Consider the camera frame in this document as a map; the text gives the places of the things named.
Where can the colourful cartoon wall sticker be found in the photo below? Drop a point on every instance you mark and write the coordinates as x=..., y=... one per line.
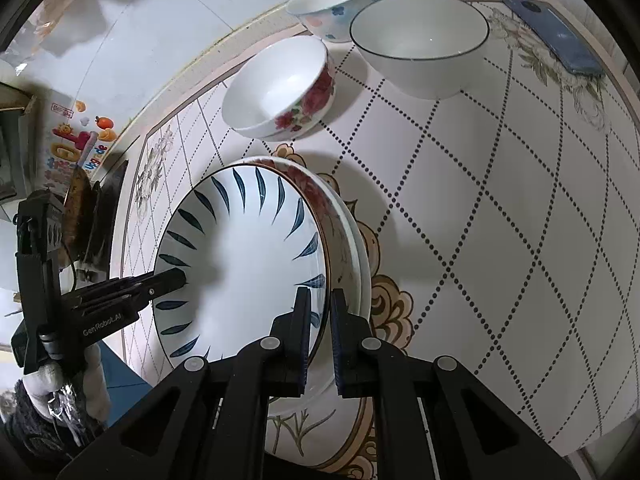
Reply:
x=73, y=139

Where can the plain white bottom plate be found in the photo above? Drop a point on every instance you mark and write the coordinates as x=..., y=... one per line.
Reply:
x=364, y=269

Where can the blue leaf pattern plate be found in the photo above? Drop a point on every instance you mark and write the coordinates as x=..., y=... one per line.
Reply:
x=246, y=238

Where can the patterned white table cover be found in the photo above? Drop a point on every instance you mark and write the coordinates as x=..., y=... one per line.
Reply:
x=502, y=224

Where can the blue smartphone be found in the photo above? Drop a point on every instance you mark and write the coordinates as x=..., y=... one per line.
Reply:
x=570, y=50

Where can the red floral white bowl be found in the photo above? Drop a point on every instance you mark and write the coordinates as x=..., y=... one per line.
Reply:
x=282, y=91

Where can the dark frying pan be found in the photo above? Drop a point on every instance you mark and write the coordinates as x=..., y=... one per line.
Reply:
x=88, y=225

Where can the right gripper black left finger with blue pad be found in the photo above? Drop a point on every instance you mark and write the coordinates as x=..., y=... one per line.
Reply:
x=272, y=367

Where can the dark rimmed white bowl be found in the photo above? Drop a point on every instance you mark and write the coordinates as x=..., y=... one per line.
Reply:
x=428, y=49

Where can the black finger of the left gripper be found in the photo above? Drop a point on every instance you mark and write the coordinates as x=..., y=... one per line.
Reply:
x=145, y=287

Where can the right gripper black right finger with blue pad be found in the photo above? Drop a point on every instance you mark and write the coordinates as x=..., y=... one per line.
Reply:
x=366, y=366

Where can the red floral rim plate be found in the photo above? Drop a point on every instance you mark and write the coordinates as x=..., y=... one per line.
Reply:
x=330, y=239

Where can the pastel flower white bowl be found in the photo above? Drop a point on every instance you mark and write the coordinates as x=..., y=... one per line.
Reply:
x=327, y=19

